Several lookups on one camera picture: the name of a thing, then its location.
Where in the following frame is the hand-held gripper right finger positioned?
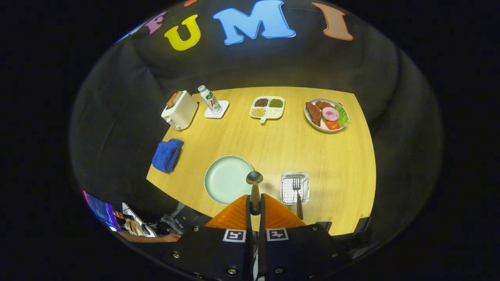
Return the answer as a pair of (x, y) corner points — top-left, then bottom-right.
(258, 193), (352, 281)

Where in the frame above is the green lettuce leaf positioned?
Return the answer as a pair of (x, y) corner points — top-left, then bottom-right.
(334, 104), (350, 128)

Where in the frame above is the black case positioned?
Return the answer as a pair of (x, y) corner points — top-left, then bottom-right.
(172, 206), (211, 235)

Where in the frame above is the clear plastic water bottle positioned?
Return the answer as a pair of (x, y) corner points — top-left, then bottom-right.
(197, 85), (223, 114)

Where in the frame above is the pale green plate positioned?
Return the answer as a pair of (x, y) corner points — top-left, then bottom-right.
(204, 155), (255, 206)

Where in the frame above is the blue folded towel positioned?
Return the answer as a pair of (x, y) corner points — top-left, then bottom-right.
(152, 139), (184, 174)

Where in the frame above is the metal fork with wooden handle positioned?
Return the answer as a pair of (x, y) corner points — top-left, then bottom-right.
(292, 178), (304, 220)

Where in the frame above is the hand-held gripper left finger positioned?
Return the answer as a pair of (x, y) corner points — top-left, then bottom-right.
(168, 194), (252, 281)

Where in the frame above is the black backdrop cloth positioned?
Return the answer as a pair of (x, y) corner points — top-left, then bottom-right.
(68, 0), (444, 250)

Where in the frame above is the metal spoon with wooden handle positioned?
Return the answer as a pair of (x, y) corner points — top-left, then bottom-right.
(246, 171), (264, 216)

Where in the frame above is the white square coaster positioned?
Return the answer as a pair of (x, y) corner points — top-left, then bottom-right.
(204, 100), (229, 119)

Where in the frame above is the computer monitor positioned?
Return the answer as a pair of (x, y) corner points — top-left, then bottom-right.
(83, 190), (122, 232)

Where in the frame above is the metal wire basket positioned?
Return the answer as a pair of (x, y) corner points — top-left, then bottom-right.
(280, 171), (310, 205)

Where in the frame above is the white plate with food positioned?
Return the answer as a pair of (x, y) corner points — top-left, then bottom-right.
(304, 98), (350, 133)

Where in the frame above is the white toaster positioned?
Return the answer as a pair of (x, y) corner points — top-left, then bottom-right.
(161, 91), (199, 131)

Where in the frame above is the white divided dish with beans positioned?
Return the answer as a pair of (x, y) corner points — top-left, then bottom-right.
(249, 96), (285, 124)

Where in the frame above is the long brown sausage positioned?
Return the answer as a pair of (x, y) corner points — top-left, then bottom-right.
(305, 101), (322, 127)

